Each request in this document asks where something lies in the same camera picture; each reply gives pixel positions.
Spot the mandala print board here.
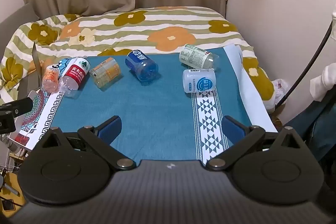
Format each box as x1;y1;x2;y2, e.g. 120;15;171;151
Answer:
9;88;65;151

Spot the white cloth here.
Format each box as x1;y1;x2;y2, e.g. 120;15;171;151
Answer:
310;63;336;103

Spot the white light-blue label plastic cup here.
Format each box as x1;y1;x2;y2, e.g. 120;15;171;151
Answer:
183;68;216;94

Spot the floral striped blanket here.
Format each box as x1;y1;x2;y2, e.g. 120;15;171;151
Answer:
0;6;276;110

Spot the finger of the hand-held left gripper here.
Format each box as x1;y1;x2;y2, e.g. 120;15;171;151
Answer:
0;97;34;117

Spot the yellow orange label plastic cup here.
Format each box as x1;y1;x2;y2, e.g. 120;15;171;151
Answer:
89;57;122;88

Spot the clear plastic bag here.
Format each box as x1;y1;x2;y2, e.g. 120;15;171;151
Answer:
272;78;290;102

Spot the teal mat with patterned stripe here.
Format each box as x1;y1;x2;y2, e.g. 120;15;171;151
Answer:
43;46;252;163

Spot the green label clear plastic cup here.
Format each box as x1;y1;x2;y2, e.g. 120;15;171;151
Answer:
179;44;219;71

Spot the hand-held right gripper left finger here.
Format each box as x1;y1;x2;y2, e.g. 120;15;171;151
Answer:
34;115;135;171

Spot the black cable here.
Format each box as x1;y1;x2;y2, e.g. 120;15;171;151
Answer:
276;21;334;106

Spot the grey headboard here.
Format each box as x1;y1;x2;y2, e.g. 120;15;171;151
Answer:
0;2;40;63

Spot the red label clear plastic cup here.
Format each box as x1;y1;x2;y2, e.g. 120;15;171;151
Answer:
58;56;91;97

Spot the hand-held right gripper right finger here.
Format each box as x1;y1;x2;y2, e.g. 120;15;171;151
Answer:
205;115;306;171

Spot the dark blue cloth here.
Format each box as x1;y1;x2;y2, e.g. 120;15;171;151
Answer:
285;97;336;162

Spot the small orange label plastic cup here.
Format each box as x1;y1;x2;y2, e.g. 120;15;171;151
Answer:
41;65;60;92

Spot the blue label clear plastic cup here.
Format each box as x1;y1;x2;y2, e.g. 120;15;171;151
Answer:
125;50;159;82

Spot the blue and white label cup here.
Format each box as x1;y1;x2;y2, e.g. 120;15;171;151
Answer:
54;58;72;75

